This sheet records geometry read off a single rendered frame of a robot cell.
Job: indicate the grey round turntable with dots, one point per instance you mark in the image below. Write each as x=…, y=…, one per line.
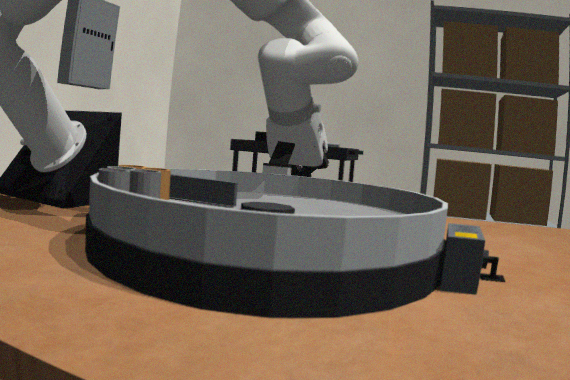
x=280, y=252

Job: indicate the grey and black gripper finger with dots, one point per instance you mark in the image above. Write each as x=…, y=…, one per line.
x=296, y=170
x=306, y=170

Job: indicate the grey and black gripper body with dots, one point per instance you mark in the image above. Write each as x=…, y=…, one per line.
x=307, y=150

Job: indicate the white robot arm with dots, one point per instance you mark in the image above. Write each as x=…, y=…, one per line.
x=288, y=68

